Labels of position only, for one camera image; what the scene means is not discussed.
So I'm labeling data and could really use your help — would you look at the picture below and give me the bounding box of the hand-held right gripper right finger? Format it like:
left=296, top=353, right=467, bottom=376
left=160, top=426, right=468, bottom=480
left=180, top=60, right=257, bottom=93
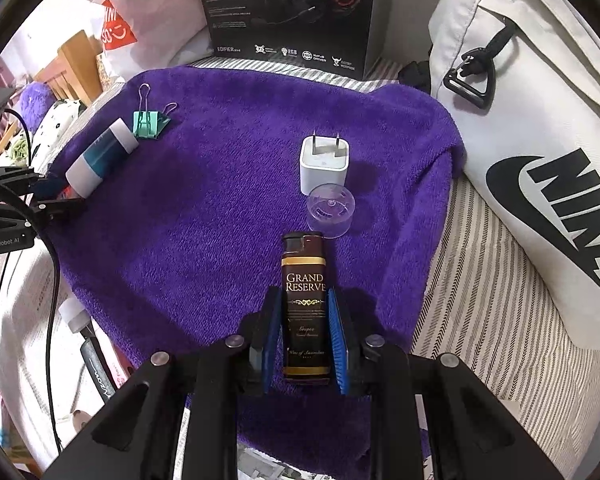
left=327, top=287, right=566, bottom=480

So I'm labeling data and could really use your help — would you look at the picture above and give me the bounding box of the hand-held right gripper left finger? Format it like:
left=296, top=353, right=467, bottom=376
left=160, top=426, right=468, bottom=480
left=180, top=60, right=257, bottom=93
left=42, top=287, right=286, bottom=480

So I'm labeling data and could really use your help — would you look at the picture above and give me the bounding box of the black rectangular stick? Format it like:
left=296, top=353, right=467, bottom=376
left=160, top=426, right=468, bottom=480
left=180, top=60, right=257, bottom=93
left=80, top=327, right=118, bottom=403

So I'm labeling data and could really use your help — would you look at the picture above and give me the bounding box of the grey waist bag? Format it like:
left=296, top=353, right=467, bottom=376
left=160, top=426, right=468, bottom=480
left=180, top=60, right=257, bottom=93
left=400, top=0, right=600, bottom=351

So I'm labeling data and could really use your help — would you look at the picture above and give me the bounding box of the wooden headboard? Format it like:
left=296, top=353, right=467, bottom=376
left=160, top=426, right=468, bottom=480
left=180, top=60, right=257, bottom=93
left=32, top=30, right=103, bottom=101

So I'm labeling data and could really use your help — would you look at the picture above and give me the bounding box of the teal white bottle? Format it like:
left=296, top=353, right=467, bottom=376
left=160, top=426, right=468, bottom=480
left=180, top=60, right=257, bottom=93
left=65, top=117, right=140, bottom=198

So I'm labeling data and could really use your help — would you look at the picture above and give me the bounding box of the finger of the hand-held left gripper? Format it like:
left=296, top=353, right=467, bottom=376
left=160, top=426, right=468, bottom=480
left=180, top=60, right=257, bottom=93
left=27, top=197, right=88, bottom=223
left=0, top=165, right=65, bottom=197

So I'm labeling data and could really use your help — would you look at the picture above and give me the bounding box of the purple plush toy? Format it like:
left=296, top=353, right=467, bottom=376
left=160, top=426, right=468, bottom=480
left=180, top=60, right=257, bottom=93
left=17, top=82, right=56, bottom=131

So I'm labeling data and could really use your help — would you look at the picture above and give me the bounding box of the white spotted cloth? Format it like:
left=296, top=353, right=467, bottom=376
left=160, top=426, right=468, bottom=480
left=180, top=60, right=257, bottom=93
left=30, top=97, right=88, bottom=171

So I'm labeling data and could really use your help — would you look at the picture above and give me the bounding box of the clear plastic cap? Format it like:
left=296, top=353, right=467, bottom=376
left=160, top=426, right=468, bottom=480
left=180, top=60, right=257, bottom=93
left=305, top=184, right=357, bottom=238

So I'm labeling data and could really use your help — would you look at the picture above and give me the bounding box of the black headset box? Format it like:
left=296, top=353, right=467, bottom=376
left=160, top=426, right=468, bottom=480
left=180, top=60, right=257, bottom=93
left=192, top=0, right=378, bottom=81

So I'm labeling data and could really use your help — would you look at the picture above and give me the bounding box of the green binder clip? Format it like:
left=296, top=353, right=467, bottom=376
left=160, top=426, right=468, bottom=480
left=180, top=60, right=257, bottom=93
left=131, top=84, right=178, bottom=140

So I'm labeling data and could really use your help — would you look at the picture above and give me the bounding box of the white plastic shopping bag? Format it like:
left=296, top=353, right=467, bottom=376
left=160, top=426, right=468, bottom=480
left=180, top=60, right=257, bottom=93
left=27, top=0, right=208, bottom=81

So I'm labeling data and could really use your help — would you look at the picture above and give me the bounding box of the small white cap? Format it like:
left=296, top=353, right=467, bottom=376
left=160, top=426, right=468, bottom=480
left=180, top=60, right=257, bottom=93
left=59, top=297, right=90, bottom=333

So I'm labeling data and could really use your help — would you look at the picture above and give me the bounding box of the brown gold lighter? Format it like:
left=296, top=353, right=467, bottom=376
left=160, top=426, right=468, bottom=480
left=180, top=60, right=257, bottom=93
left=280, top=231, right=333, bottom=386

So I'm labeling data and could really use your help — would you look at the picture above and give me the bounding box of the white charger plug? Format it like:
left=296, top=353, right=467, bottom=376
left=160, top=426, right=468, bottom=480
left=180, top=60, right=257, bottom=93
left=296, top=132, right=352, bottom=196

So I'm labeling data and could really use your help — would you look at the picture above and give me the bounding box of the purple towel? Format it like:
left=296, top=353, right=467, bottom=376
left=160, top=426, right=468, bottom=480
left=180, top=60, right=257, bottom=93
left=50, top=62, right=466, bottom=480

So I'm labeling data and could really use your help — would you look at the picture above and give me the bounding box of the newspaper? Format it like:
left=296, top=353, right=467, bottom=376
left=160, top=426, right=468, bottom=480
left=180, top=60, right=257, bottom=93
left=0, top=245, right=431, bottom=480

